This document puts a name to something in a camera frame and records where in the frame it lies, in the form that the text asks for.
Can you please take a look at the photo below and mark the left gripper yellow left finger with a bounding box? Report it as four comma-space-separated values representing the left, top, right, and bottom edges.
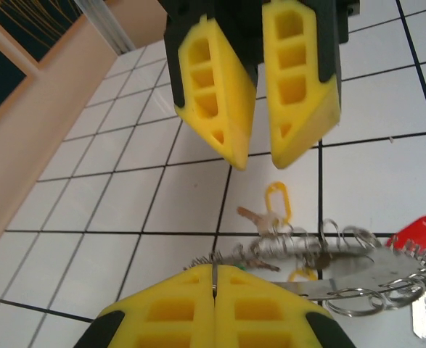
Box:
73, 263, 216, 348

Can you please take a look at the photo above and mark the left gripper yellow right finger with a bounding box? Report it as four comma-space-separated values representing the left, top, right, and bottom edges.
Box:
214, 263, 359, 348

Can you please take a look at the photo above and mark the aluminium corner post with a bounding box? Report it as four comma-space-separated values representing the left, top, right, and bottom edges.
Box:
73, 0, 138, 56

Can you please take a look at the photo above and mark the key with green tag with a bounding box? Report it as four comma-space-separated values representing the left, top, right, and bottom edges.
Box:
234, 257, 282, 273

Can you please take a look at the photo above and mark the key with yellow tag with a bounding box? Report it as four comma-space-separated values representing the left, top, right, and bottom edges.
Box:
236, 181, 294, 235
287, 267, 319, 287

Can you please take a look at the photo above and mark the round metal keyring disc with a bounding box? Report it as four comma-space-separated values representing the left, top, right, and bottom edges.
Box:
183, 217, 426, 316

